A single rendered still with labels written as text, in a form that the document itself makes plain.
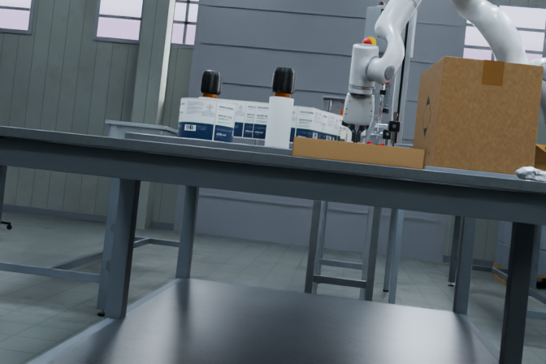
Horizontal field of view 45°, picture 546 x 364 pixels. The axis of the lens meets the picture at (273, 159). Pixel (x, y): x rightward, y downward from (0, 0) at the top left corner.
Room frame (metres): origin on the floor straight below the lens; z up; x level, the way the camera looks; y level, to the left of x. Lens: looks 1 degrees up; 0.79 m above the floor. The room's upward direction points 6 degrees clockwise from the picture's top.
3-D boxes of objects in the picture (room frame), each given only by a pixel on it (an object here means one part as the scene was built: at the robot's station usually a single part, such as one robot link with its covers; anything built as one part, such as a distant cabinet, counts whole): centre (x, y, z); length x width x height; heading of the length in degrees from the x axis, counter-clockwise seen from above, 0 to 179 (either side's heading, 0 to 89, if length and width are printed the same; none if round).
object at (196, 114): (2.40, 0.25, 0.95); 0.20 x 0.20 x 0.14
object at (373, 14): (2.54, -0.39, 1.38); 0.17 x 0.10 x 0.19; 49
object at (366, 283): (3.85, -0.45, 0.47); 1.17 x 0.36 x 0.95; 174
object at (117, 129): (4.50, 0.87, 0.91); 0.60 x 0.40 x 0.22; 178
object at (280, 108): (2.40, -0.01, 1.03); 0.09 x 0.09 x 0.30
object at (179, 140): (2.62, 0.13, 0.86); 0.80 x 0.67 x 0.05; 174
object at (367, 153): (1.46, -0.18, 0.85); 0.30 x 0.26 x 0.04; 174
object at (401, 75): (2.47, -0.44, 1.17); 0.04 x 0.04 x 0.67; 84
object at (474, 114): (1.75, -0.51, 0.99); 0.30 x 0.24 x 0.27; 178
